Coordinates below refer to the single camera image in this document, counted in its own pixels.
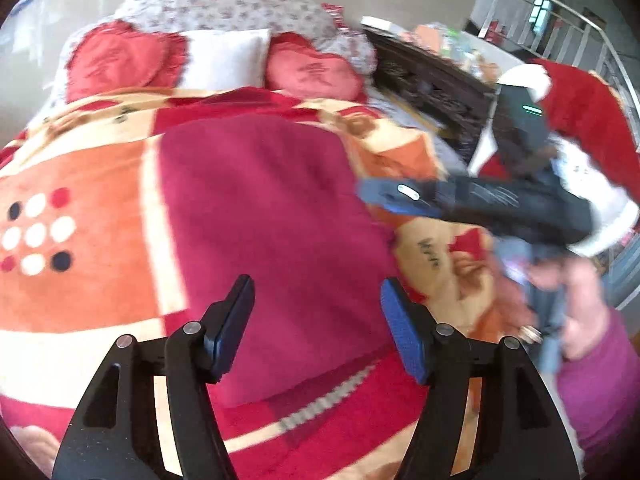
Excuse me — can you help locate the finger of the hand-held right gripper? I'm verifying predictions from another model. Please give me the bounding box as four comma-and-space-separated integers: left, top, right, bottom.
357, 176, 447, 219

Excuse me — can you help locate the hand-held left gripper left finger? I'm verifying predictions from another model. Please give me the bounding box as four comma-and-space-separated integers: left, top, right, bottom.
51, 274, 256, 480

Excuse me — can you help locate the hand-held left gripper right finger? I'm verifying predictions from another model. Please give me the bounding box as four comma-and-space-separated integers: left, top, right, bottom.
380, 277, 583, 480

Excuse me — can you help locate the maroon sweatshirt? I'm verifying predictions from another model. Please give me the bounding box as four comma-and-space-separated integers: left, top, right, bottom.
159, 112, 403, 408

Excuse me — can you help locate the person's right forearm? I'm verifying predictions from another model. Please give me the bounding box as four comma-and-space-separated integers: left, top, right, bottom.
555, 307, 640, 476

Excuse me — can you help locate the person's right hand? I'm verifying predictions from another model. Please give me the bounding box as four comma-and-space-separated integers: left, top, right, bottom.
500, 255, 608, 361

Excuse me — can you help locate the dark carved wooden cabinet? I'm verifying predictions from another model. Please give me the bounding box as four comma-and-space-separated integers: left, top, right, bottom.
362, 27, 501, 161

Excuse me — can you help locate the red white plush costume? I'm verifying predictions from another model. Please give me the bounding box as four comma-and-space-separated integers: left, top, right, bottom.
470, 57, 640, 256

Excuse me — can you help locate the red heart pillow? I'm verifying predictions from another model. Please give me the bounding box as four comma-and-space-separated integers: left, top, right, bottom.
265, 31, 368, 103
65, 20, 188, 103

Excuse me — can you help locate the printed fleece blanket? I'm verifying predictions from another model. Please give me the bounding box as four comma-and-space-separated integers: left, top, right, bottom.
0, 85, 531, 480

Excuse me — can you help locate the metal railing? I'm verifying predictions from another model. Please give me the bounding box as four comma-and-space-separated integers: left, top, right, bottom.
487, 0, 640, 126

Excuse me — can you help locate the white pillow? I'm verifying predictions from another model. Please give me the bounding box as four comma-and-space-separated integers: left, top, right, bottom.
177, 28, 271, 90

